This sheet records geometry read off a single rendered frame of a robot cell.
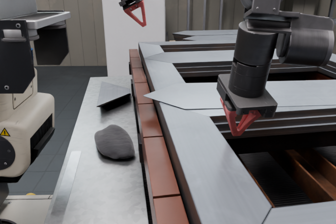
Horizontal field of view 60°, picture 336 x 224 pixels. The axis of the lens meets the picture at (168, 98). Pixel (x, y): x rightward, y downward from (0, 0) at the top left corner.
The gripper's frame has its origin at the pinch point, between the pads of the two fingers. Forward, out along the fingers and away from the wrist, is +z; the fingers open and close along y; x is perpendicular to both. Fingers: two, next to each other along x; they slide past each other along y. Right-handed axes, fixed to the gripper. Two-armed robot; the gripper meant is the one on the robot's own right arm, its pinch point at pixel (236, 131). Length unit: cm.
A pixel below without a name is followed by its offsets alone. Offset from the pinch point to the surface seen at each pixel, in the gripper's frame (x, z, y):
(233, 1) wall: -140, 78, 359
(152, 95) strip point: 12.9, 4.7, 20.6
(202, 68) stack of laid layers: -8, 14, 49
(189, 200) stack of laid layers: 12.1, -1.5, -14.3
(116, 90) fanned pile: 23, 29, 63
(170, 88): 8.0, 5.6, 24.5
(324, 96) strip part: -27.6, 3.4, 13.7
